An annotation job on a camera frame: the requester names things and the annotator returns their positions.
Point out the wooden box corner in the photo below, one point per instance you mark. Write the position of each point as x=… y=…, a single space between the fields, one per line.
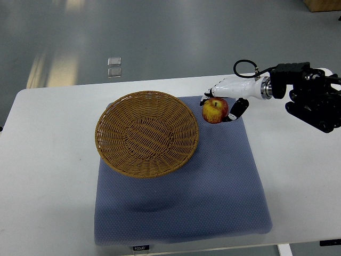
x=322 y=5

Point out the white table leg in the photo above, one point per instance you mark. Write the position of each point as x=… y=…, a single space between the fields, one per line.
x=284 y=250

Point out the black label tag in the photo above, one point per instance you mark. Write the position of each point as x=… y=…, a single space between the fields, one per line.
x=141 y=248

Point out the red yellow apple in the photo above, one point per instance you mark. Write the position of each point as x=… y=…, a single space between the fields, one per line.
x=214 y=110

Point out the brown wicker basket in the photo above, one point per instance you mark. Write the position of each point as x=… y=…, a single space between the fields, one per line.
x=146 y=134

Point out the blue quilted mat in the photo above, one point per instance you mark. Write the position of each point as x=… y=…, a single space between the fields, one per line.
x=217 y=193

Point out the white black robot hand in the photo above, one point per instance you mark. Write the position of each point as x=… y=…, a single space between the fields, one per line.
x=240 y=89

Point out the upper metal floor plate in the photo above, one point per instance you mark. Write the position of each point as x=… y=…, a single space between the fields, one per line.
x=114 y=61

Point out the lower metal floor plate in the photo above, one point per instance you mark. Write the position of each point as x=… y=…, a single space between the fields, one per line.
x=114 y=72

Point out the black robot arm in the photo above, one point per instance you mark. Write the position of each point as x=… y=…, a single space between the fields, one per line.
x=313 y=98

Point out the metal floor plate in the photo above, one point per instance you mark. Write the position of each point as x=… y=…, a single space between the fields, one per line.
x=114 y=72
x=114 y=61

